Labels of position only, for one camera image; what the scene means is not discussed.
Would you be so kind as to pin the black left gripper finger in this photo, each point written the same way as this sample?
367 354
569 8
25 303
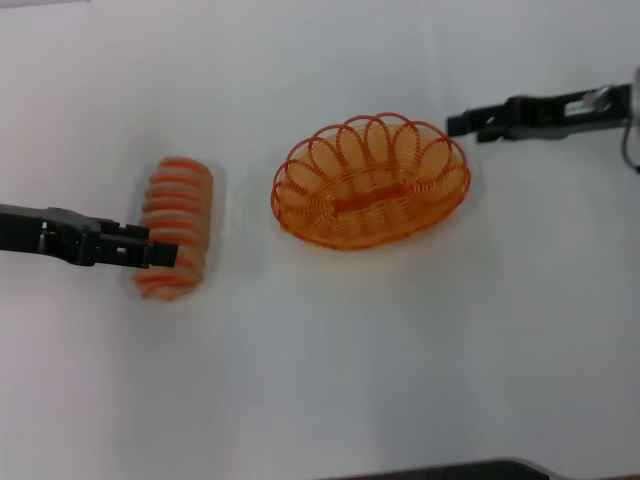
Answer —
127 232
150 255

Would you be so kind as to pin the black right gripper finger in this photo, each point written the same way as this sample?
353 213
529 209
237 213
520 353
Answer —
492 135
475 121

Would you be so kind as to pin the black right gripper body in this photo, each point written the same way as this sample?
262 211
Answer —
550 117

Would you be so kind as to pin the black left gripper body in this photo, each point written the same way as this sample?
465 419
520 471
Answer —
40 230

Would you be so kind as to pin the orange striped bread roll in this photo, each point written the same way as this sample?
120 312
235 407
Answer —
175 200

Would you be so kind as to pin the orange woven plastic basket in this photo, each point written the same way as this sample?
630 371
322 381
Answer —
370 200

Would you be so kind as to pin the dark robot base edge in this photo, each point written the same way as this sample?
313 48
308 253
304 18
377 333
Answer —
440 470

